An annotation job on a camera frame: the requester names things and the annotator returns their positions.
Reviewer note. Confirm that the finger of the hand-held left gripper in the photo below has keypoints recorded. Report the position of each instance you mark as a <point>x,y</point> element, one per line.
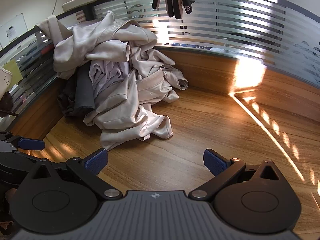
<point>31,143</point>

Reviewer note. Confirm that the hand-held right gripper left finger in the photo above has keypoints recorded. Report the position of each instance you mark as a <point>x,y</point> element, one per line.
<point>96,161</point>

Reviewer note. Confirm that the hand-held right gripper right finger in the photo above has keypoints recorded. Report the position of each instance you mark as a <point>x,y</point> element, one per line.
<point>215,163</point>

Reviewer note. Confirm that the grey pants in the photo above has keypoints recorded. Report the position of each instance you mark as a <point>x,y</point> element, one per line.
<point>83,92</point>

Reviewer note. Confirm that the beige pants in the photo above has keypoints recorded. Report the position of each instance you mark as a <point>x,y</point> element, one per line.
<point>140,110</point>
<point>100,42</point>

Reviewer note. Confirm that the dark brown cloth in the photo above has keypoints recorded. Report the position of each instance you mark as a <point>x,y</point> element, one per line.
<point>6,102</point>

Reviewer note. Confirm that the white perforated cloth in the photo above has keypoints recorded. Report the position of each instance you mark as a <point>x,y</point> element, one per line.
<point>5,80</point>

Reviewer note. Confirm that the yellow paper sheet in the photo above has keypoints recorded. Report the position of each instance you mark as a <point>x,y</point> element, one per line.
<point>12,71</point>

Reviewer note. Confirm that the lavender shirt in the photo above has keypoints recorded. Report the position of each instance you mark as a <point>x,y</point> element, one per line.
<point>107,80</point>

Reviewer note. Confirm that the white power strip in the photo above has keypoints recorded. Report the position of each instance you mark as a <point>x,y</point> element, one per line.
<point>87,1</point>

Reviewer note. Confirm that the wall whiteboard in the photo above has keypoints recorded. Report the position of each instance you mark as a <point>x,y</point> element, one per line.
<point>15,30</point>

